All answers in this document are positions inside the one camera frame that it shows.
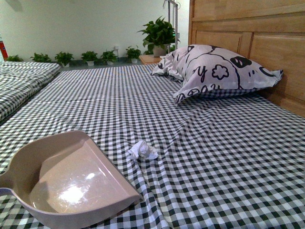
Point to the white floor lamp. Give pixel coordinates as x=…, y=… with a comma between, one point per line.
x=172, y=8

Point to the wooden headboard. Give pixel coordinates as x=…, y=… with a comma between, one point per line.
x=269, y=32

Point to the white tissue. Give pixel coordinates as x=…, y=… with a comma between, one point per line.
x=142, y=149

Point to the large potted green plant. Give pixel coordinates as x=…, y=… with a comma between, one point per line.
x=160, y=34

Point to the far wooden bedside table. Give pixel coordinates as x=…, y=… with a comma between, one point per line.
x=149, y=59

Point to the cartoon print white pillow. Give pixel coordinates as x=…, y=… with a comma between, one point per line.
x=214, y=72

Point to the small potted plant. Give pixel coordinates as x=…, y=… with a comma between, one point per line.
x=64, y=58
x=89, y=57
x=40, y=57
x=109, y=57
x=133, y=53
x=14, y=58

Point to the black white checkered bed sheet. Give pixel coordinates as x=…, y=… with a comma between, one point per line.
x=223, y=163

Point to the folded checkered quilt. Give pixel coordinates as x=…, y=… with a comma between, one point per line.
x=20, y=81

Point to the beige plastic dustpan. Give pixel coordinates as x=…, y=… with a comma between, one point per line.
x=66, y=182

